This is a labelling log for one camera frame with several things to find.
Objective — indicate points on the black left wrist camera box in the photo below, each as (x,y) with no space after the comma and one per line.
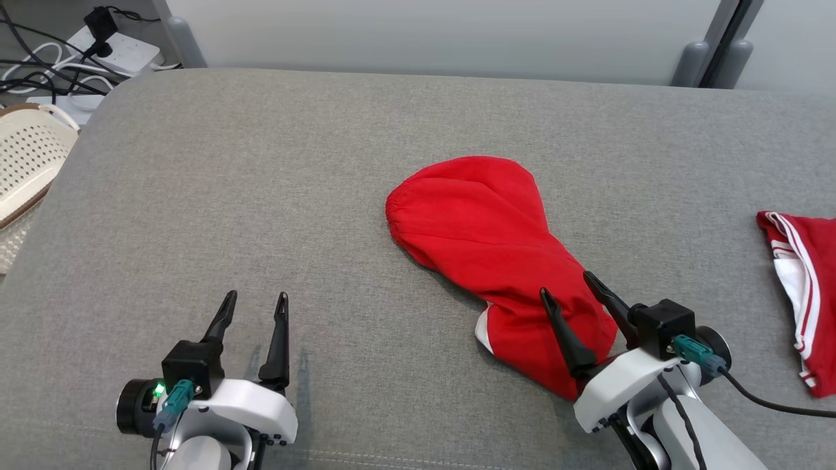
(189,365)

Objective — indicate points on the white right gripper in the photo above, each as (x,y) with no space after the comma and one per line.
(620,385)

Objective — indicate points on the black plug adapter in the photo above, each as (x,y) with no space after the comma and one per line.
(101,23)

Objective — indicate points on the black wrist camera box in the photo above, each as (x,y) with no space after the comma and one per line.
(189,365)
(663,326)

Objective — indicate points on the grey fabric sofa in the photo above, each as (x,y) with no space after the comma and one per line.
(261,196)

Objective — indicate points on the teal right camera connector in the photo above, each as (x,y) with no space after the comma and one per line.
(695,352)

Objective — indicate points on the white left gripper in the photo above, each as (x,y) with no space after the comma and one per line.
(255,401)

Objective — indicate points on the large white power strip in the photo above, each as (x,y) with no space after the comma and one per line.
(124,52)

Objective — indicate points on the dark partition post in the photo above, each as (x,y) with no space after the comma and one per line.
(735,26)

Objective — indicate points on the small white power strip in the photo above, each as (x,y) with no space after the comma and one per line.
(72,104)

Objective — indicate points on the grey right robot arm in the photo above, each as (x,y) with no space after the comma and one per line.
(725,444)

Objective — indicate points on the red Bulls 23 jersey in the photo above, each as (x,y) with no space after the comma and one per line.
(824,274)

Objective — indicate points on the teal camera connector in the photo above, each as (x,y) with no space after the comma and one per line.
(695,352)
(176,401)

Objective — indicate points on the cream perforated laundry basket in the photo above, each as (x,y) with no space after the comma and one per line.
(26,156)

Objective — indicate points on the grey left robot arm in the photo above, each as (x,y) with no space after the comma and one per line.
(202,457)

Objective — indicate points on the plain red shorts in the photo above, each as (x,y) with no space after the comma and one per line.
(477,222)

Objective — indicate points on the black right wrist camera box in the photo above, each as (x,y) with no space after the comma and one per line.
(663,326)

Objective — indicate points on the teal left camera connector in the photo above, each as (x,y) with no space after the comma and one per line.
(176,401)

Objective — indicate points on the grey partition foot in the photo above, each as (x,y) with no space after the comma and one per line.
(735,65)
(186,42)
(689,65)

